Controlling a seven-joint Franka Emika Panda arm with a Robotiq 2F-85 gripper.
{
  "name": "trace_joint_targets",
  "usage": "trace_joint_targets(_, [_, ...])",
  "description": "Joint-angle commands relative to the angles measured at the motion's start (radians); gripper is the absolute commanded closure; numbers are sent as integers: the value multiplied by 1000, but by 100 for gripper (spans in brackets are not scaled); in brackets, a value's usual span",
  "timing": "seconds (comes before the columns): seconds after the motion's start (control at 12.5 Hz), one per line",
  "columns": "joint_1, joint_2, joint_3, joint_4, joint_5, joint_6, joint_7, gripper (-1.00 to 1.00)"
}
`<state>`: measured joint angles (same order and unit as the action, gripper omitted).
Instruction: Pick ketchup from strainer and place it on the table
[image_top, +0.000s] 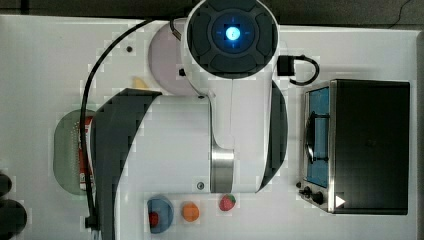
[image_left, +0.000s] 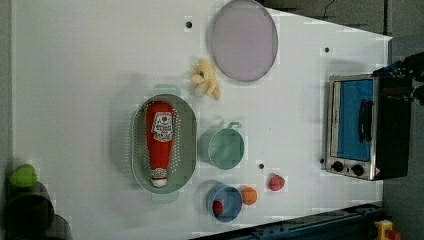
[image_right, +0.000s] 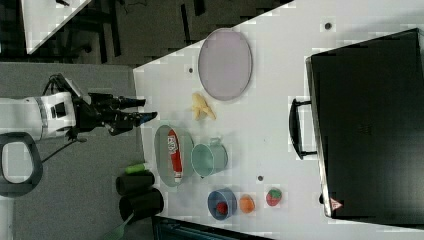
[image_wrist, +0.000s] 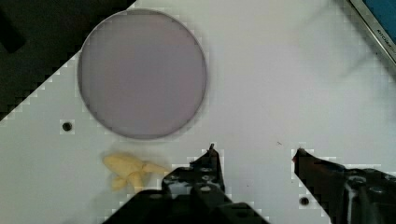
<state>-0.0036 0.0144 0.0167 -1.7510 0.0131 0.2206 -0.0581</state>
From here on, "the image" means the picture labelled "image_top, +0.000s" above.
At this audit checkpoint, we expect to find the green oval strainer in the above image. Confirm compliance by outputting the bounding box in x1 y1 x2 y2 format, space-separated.
53 110 86 195

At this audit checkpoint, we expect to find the black cylinder near edge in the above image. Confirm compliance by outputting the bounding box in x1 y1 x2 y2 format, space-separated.
0 173 12 197

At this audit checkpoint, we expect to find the red strawberry toy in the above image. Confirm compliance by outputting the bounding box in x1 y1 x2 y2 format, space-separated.
219 194 236 212

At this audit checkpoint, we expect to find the red ketchup bottle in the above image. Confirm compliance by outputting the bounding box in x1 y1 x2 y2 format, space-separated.
77 116 95 191

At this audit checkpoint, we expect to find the black toaster oven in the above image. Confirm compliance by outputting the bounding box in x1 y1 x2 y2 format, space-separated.
297 79 410 215

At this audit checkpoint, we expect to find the blue bowl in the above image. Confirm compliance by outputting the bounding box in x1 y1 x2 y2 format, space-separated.
147 196 174 234

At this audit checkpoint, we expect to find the small red toy fruit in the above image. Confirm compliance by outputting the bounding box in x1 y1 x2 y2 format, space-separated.
149 212 159 228

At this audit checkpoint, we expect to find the black short cable loop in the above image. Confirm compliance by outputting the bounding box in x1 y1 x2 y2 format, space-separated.
277 54 320 87

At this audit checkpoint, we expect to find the orange toy fruit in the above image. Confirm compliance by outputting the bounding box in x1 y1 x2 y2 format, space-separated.
182 202 200 222

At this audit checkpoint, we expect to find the lilac round plate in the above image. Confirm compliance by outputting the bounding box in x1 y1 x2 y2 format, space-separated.
148 22 196 96

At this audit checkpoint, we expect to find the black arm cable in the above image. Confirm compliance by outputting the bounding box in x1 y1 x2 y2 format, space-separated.
79 18 158 231

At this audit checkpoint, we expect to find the yellow banana toy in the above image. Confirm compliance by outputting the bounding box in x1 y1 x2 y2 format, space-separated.
133 77 149 90

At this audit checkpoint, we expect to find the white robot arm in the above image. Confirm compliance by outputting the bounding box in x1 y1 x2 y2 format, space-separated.
89 0 288 240

